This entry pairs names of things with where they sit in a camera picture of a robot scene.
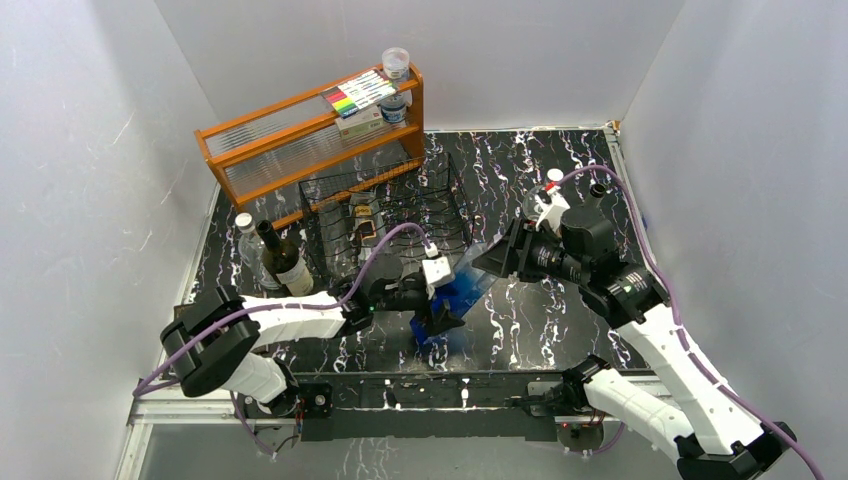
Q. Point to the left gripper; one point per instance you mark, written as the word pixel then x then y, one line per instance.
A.
pixel 442 320

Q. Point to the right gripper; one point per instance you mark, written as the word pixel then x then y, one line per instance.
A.
pixel 509 259

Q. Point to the blue glass bottle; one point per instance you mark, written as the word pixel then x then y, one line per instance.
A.
pixel 468 287

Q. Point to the clear whisky bottle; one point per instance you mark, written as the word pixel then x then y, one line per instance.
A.
pixel 368 223

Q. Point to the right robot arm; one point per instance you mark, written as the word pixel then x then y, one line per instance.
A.
pixel 703 432

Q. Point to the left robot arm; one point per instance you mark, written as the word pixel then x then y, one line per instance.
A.
pixel 214 344

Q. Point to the clear bottle white cap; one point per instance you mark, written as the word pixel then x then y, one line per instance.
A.
pixel 528 208

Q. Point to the olive green wine bottle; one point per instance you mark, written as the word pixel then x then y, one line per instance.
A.
pixel 596 193

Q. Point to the dark green wine bottle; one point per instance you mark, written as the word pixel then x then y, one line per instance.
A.
pixel 281 257

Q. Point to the small clear bottle left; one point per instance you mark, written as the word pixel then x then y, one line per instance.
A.
pixel 251 247

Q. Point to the white cardboard box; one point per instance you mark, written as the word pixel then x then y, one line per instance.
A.
pixel 361 123

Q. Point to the orange wooden shelf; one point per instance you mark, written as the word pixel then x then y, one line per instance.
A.
pixel 259 158

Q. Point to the blue label jar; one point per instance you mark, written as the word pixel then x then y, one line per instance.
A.
pixel 393 109

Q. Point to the marker pen set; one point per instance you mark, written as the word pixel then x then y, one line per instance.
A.
pixel 359 93

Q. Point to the dark book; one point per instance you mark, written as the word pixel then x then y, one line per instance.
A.
pixel 203 306

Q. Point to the clear plastic jar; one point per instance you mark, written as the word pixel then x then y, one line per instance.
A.
pixel 395 64

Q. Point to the black wire wine rack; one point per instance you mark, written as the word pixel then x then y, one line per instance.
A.
pixel 426 191

